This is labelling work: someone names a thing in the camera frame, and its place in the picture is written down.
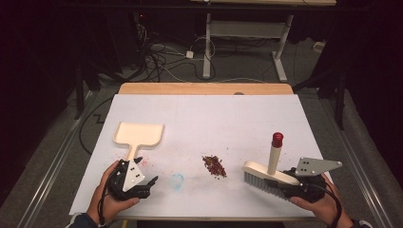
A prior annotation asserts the cream plastic dustpan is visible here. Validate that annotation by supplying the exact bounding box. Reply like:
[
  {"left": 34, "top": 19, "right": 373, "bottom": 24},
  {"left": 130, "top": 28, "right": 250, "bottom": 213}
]
[{"left": 112, "top": 122, "right": 165, "bottom": 162}]

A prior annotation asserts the white table cover sheet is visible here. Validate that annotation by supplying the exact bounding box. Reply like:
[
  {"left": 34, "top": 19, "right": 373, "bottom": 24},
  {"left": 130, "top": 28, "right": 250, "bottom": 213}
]
[{"left": 68, "top": 93, "right": 347, "bottom": 219}]

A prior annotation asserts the pile of red bean scraps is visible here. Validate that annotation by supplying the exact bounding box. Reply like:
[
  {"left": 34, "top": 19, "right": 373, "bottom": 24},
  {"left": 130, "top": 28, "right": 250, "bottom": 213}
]
[{"left": 201, "top": 154, "right": 228, "bottom": 180}]

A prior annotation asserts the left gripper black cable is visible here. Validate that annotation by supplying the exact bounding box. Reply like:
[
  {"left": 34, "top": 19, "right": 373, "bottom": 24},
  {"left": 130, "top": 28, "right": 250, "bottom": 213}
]
[{"left": 96, "top": 164, "right": 123, "bottom": 228}]

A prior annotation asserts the cream brush with red cap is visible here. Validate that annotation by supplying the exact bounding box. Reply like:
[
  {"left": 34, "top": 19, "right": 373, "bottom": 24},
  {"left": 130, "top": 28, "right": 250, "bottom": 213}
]
[{"left": 241, "top": 131, "right": 300, "bottom": 200}]

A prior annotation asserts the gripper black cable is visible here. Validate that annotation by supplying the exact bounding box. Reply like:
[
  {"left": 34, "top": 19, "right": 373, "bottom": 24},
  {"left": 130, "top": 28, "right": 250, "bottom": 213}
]
[
  {"left": 96, "top": 164, "right": 123, "bottom": 228},
  {"left": 312, "top": 181, "right": 344, "bottom": 228}
]

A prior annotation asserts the person's right hand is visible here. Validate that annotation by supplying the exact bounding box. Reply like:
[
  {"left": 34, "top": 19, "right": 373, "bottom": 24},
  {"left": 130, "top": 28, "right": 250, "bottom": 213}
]
[{"left": 289, "top": 173, "right": 346, "bottom": 228}]

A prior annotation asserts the black metal stand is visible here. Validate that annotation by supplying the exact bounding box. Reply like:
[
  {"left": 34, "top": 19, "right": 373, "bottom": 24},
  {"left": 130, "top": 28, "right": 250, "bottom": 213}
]
[
  {"left": 292, "top": 61, "right": 348, "bottom": 131},
  {"left": 73, "top": 61, "right": 102, "bottom": 121}
]

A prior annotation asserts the black floor cable loop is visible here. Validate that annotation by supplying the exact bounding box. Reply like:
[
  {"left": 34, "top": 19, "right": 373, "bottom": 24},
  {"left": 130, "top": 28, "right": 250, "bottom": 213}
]
[{"left": 78, "top": 96, "right": 114, "bottom": 157}]

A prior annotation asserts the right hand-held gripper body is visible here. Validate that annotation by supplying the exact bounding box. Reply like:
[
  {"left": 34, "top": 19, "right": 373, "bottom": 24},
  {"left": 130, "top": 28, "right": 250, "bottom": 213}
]
[{"left": 278, "top": 157, "right": 343, "bottom": 204}]

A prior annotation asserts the tangle of floor cables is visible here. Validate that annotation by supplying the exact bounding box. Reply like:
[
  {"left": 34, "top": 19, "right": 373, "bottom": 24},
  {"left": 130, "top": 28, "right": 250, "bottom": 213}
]
[{"left": 135, "top": 22, "right": 217, "bottom": 84}]

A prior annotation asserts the wooden table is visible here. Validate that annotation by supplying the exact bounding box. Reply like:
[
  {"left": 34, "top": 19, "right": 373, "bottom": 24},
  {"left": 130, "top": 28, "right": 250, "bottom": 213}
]
[{"left": 75, "top": 82, "right": 344, "bottom": 222}]

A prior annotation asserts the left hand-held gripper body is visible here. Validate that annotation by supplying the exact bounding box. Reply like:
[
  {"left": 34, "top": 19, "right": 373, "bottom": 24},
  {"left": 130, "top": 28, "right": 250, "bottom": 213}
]
[{"left": 107, "top": 159, "right": 152, "bottom": 201}]

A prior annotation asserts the person's left hand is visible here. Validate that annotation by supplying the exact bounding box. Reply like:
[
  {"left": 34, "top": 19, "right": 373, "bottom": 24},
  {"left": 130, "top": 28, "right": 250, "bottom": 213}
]
[{"left": 86, "top": 160, "right": 141, "bottom": 224}]

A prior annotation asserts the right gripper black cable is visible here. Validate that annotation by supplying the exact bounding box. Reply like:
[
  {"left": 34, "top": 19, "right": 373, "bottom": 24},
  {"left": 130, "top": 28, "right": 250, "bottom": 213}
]
[{"left": 312, "top": 181, "right": 344, "bottom": 228}]

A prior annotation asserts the white metal desk frame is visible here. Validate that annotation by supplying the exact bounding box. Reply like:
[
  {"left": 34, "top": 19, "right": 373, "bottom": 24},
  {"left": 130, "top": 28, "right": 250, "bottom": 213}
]
[{"left": 189, "top": 0, "right": 337, "bottom": 83}]

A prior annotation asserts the metal floor rail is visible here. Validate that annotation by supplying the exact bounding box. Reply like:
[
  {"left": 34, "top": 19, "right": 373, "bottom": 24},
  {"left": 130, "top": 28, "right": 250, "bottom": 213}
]
[
  {"left": 317, "top": 96, "right": 387, "bottom": 228},
  {"left": 22, "top": 90, "right": 98, "bottom": 228}
]

